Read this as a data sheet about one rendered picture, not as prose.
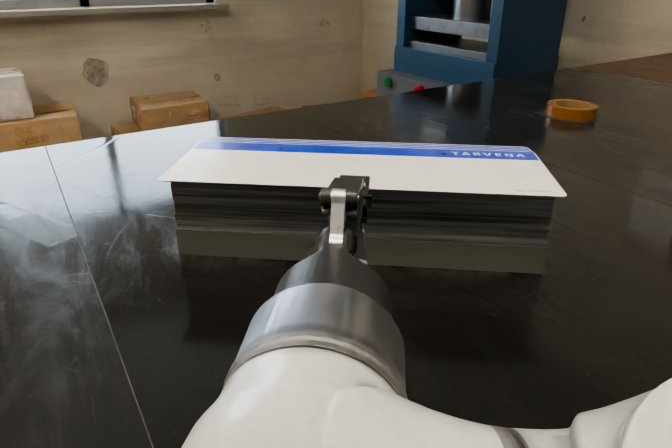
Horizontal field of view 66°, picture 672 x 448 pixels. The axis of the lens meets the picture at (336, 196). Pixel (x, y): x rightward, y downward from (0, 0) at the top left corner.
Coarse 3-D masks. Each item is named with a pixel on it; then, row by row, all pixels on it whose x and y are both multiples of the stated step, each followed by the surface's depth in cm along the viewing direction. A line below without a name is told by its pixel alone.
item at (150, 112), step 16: (144, 96) 311; (160, 96) 312; (176, 96) 313; (192, 96) 312; (144, 112) 283; (160, 112) 287; (176, 112) 292; (192, 112) 296; (208, 112) 301; (144, 128) 287; (160, 128) 291
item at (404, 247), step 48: (432, 144) 63; (192, 192) 55; (240, 192) 55; (288, 192) 54; (384, 192) 53; (432, 192) 52; (192, 240) 57; (240, 240) 57; (288, 240) 56; (384, 240) 55; (432, 240) 54; (480, 240) 54; (528, 240) 53
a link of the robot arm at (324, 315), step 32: (288, 288) 28; (320, 288) 27; (256, 320) 27; (288, 320) 25; (320, 320) 24; (352, 320) 25; (384, 320) 26; (256, 352) 23; (352, 352) 23; (384, 352) 24; (224, 384) 25
